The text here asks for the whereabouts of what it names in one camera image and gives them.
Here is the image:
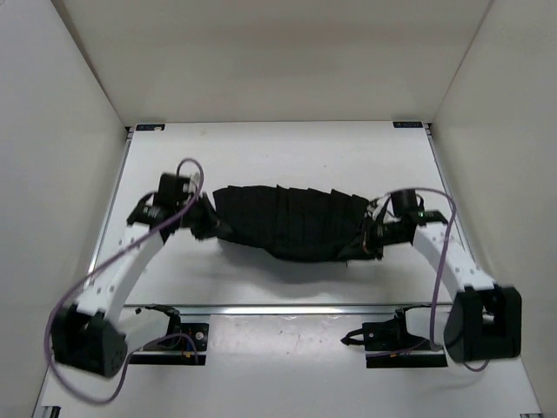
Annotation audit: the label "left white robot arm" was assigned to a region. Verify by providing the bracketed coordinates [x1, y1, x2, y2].
[44, 192, 219, 378]

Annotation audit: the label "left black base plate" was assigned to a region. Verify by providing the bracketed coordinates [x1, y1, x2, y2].
[130, 305, 210, 366]

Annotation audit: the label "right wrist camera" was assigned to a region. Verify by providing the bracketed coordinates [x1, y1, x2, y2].
[367, 189, 425, 219]

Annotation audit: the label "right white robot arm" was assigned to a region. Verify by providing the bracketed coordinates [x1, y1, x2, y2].
[362, 209, 522, 363]

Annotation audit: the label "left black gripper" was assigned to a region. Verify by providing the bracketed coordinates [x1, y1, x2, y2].
[179, 187, 234, 237]

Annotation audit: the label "right blue corner sticker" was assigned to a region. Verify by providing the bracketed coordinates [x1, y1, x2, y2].
[393, 121, 423, 129]

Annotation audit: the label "black skirt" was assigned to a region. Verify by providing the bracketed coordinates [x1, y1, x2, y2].
[213, 185, 383, 263]

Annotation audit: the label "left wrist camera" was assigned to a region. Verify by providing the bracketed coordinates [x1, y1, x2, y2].
[153, 172, 201, 211]

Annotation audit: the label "blue corner sticker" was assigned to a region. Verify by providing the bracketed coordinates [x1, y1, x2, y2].
[135, 124, 165, 131]
[393, 121, 423, 129]

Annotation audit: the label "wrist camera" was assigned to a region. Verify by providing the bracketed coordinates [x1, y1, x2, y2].
[367, 189, 425, 219]
[153, 172, 201, 211]

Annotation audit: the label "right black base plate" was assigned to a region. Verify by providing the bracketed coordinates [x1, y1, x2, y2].
[340, 305, 448, 369]

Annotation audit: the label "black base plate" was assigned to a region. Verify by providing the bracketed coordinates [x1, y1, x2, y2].
[130, 305, 210, 366]
[340, 305, 448, 369]

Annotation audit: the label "left blue corner sticker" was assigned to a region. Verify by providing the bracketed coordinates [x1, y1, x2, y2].
[135, 124, 165, 131]

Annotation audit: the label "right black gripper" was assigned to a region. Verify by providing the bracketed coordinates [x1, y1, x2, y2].
[339, 213, 408, 260]

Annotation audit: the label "aluminium front rail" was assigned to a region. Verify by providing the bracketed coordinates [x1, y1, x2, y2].
[121, 304, 458, 317]

